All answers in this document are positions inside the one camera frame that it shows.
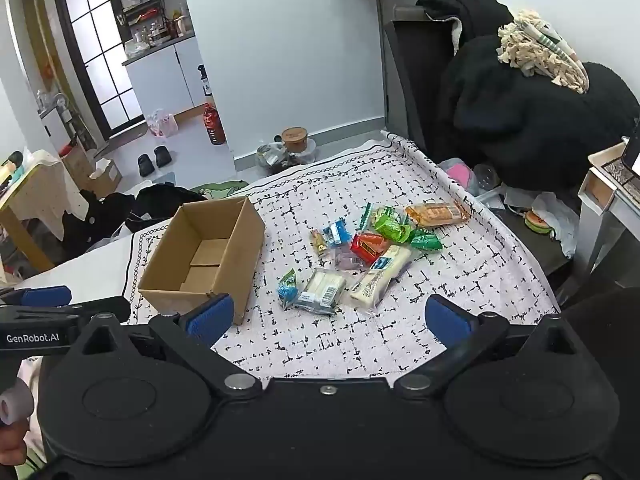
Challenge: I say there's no long white bread packet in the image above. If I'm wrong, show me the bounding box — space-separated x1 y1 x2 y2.
348 245 413 316

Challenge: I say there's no beige fringed cloth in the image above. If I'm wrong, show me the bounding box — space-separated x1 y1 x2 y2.
496 9 591 95

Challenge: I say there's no white drawer cabinet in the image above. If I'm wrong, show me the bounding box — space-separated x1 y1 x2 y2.
575 137 640 282

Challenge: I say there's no small floor cardboard box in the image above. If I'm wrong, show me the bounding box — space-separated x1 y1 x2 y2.
60 147 124 199

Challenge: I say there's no dark green snack packet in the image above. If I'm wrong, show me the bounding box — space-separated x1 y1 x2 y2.
410 230 445 252

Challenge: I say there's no teal snack packet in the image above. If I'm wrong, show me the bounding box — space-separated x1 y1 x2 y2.
277 268 300 310

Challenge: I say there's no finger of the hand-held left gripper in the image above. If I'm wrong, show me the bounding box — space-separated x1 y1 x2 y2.
0 296 132 326
0 285 74 309

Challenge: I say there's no filled clear plastic bag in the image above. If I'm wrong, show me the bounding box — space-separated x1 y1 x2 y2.
256 141 301 169

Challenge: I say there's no blue snack packet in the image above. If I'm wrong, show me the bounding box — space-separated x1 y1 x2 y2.
322 218 349 247

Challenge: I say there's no dark-framed glass door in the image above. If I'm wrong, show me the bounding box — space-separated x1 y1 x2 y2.
54 0 147 139

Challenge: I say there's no red clear-ended snack packet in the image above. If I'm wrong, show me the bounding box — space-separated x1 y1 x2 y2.
350 232 391 264

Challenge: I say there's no brown paper bowl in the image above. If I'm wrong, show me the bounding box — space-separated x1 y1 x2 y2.
281 127 308 154

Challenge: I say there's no person's left hand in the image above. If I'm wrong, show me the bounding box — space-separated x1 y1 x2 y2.
0 377 36 468

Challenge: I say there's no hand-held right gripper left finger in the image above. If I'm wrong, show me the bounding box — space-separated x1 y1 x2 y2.
75 294 263 400

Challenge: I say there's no black bag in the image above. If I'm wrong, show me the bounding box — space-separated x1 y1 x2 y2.
62 183 209 256

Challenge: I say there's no purple clear snack packet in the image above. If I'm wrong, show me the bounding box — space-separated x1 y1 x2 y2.
334 252 364 274

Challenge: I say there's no black fleece coat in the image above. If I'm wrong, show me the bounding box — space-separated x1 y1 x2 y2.
417 0 640 197

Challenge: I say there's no pink clear plastic bag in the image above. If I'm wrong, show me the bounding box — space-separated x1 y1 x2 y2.
146 109 179 139

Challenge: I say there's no black upright panel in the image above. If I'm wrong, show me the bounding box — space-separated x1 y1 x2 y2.
382 5 453 162

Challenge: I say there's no white sandwich packet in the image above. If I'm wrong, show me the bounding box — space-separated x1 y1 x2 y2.
292 268 347 316

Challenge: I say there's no red oil bottle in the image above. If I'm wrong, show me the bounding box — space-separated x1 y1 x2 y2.
202 103 226 146

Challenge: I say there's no orange cracker packet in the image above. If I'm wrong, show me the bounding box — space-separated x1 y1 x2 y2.
404 201 471 229

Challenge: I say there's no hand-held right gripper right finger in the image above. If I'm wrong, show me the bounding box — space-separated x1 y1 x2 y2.
394 294 582 401

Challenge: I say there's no white kitchen cabinet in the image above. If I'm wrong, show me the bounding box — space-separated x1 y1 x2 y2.
122 35 211 117

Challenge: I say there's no green-edged cake packet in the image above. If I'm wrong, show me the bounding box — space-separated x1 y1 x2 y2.
359 202 401 233

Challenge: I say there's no burger toy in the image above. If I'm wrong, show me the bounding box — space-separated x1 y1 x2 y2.
524 210 554 235

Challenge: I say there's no white plastic bag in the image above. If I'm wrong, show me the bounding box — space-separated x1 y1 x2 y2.
502 190 581 259

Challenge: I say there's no white black-printed cloth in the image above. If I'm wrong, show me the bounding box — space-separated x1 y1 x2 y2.
10 130 561 381

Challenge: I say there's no wooden side table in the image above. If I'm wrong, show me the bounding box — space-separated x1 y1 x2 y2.
0 150 89 274

